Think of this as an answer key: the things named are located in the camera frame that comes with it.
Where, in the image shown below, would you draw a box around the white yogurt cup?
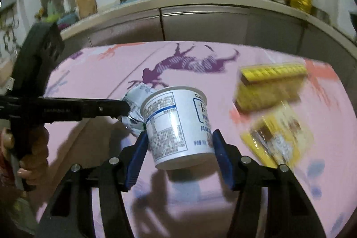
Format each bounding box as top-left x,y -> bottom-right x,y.
140,86 -> 214,170

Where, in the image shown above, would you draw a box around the yellow cardboard box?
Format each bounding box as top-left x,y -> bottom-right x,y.
234,63 -> 309,113

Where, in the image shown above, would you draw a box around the grey kitchen cabinets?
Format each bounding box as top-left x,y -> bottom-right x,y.
62,5 -> 356,105

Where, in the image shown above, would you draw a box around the left hand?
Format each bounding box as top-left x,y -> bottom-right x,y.
1,126 -> 49,186

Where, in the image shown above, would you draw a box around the crumpled yogurt lid foil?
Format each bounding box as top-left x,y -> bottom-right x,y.
122,82 -> 156,137

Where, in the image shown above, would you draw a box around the yellow snack packet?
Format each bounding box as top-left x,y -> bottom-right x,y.
241,102 -> 313,168

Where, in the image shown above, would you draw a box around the pink floral tablecloth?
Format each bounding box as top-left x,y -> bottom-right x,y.
46,42 -> 356,237

